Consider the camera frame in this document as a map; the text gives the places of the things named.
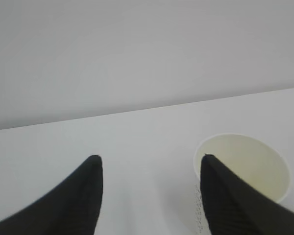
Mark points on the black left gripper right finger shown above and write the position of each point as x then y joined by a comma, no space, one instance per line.
233,207

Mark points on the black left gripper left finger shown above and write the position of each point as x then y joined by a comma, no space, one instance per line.
71,208

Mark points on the white paper cup green logo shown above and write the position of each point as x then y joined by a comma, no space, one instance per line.
253,161

